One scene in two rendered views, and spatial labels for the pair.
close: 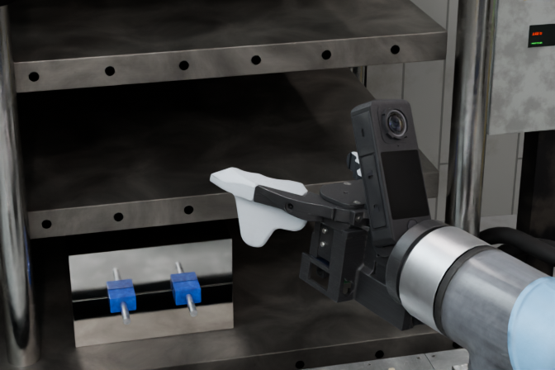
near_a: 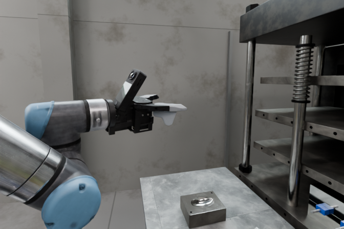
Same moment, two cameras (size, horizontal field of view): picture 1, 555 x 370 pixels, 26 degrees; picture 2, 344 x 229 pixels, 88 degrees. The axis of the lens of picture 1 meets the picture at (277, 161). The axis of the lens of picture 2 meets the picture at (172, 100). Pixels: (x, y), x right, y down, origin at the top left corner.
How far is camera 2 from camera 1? 1.17 m
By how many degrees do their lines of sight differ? 87
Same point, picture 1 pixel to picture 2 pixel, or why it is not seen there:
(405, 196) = (120, 94)
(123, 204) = (332, 179)
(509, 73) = not seen: outside the picture
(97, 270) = (318, 195)
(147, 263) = (336, 205)
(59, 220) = (310, 172)
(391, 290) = not seen: hidden behind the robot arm
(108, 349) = (314, 222)
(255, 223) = not seen: hidden behind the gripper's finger
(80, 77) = (324, 132)
